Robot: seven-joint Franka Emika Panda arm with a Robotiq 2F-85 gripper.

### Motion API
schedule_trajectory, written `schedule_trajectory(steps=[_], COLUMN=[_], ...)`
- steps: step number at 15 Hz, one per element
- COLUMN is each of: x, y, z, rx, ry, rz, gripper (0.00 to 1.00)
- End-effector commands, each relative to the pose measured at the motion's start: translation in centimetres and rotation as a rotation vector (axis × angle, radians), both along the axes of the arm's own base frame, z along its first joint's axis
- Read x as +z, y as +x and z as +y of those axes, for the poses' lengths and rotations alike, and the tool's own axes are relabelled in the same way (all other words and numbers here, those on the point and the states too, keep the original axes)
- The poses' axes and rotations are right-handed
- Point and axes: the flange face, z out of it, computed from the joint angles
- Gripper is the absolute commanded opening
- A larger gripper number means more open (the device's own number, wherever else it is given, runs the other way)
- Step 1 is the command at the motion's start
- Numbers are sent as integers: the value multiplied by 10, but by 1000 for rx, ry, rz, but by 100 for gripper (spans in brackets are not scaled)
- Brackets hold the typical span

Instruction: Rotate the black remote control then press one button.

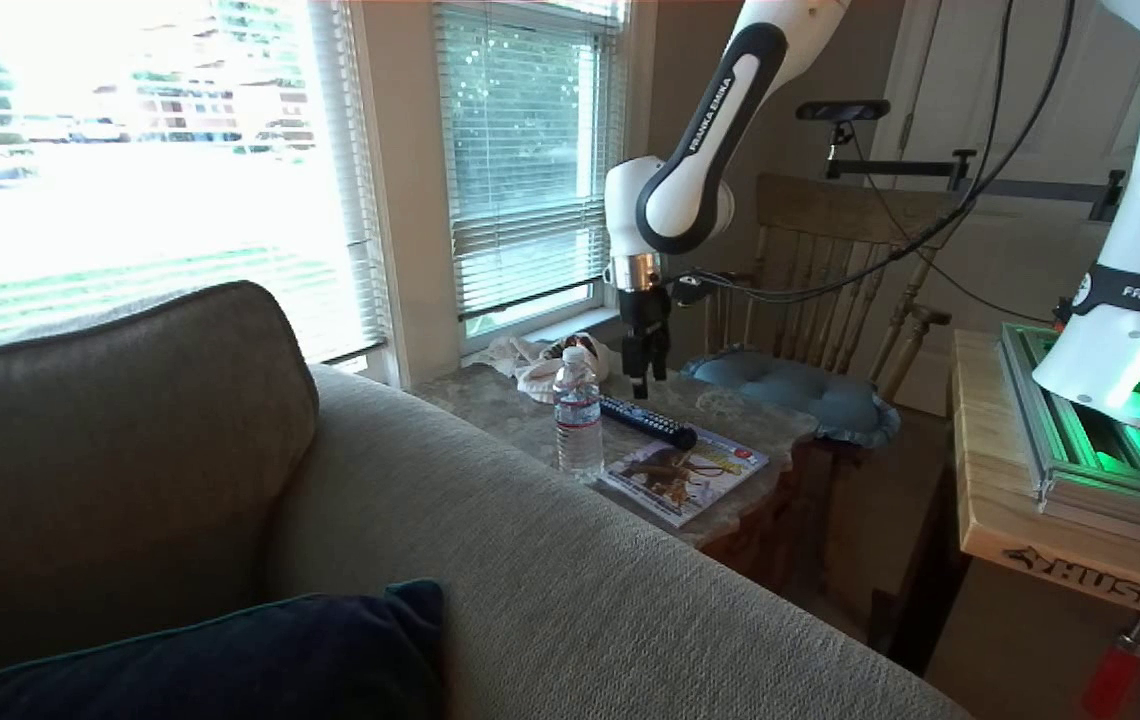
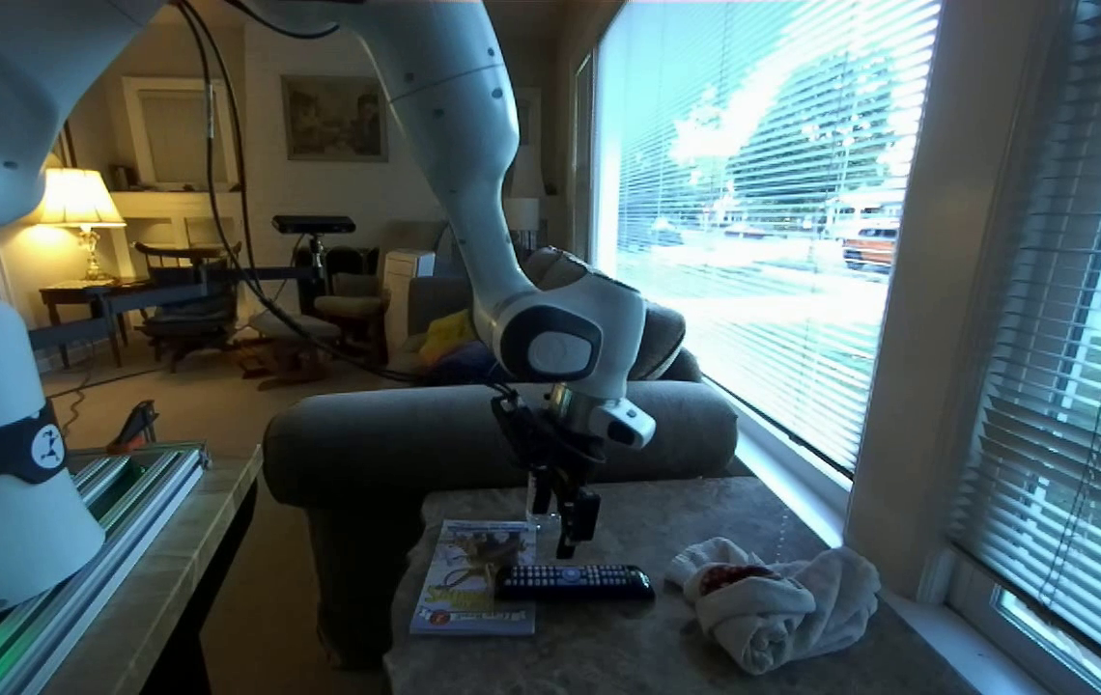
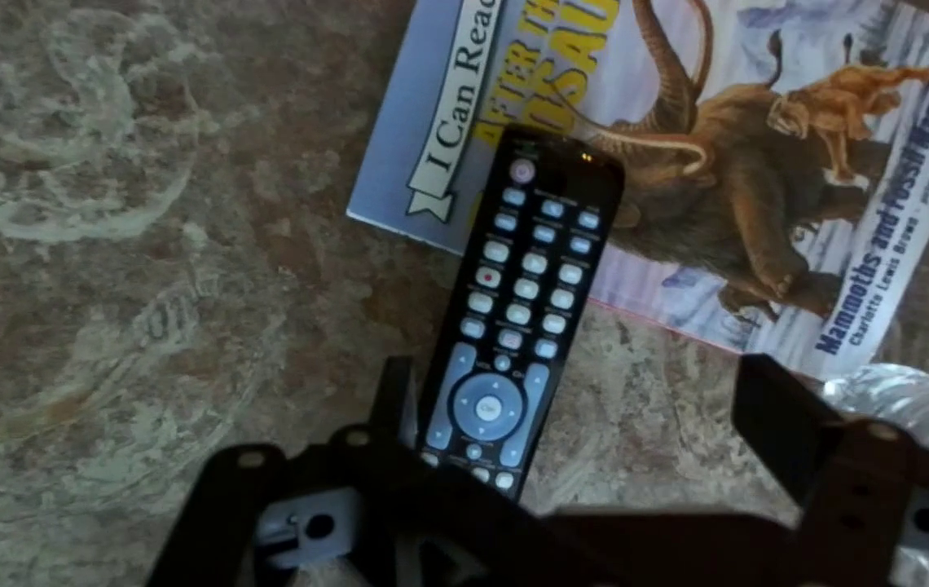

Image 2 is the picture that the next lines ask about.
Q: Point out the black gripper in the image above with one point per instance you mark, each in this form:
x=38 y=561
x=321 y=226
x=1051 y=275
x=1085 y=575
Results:
x=550 y=439

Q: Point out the black remote control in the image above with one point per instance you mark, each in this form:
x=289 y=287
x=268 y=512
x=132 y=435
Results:
x=573 y=584

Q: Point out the dinosaur children's book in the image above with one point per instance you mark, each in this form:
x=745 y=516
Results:
x=474 y=580

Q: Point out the grey fabric sofa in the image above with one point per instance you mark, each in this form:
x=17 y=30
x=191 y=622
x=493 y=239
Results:
x=407 y=444

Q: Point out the navy blue cushion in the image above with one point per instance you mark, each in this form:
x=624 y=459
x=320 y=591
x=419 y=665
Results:
x=464 y=363

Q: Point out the yellow cushion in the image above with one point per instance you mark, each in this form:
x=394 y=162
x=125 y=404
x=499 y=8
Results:
x=447 y=338

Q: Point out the crumpled white cloth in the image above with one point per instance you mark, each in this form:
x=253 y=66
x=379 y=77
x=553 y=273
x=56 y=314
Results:
x=775 y=602

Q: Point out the wooden rocking chair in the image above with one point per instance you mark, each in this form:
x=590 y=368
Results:
x=340 y=314

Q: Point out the blue seat cushion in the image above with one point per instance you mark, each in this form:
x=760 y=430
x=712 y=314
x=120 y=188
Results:
x=344 y=309

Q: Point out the wide white window blind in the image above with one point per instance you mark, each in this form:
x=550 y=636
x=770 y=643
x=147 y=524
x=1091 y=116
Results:
x=783 y=196

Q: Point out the wooden workbench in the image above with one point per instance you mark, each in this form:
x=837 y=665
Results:
x=174 y=565

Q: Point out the orange vehicle outside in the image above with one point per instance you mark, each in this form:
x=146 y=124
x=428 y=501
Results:
x=869 y=246

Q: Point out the red clamp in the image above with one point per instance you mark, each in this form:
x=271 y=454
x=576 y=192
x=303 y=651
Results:
x=132 y=426

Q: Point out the dark wooden side table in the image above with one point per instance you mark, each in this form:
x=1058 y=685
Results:
x=78 y=301

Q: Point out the narrow white window blind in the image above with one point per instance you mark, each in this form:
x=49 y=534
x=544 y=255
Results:
x=1074 y=362

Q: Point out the lit table lamp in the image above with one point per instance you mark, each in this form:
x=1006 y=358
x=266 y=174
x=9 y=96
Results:
x=76 y=199

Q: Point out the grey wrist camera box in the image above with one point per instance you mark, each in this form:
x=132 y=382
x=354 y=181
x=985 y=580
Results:
x=624 y=423

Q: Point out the black stereo camera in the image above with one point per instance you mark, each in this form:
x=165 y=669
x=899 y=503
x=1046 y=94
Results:
x=313 y=226

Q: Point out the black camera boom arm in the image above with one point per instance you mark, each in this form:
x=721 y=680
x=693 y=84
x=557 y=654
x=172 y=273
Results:
x=188 y=281

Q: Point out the framed wall picture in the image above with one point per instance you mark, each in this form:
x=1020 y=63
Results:
x=333 y=116

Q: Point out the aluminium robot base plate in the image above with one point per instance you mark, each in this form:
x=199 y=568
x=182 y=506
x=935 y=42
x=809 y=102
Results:
x=72 y=565

